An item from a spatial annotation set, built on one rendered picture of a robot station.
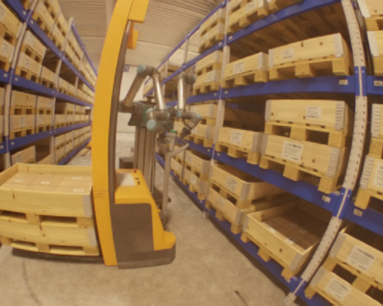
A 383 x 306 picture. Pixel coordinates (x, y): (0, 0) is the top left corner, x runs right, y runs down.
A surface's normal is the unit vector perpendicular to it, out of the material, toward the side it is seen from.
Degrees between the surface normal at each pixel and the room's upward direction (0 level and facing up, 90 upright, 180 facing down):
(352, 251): 90
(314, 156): 90
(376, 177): 90
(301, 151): 90
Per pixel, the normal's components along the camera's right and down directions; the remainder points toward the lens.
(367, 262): -0.91, -0.04
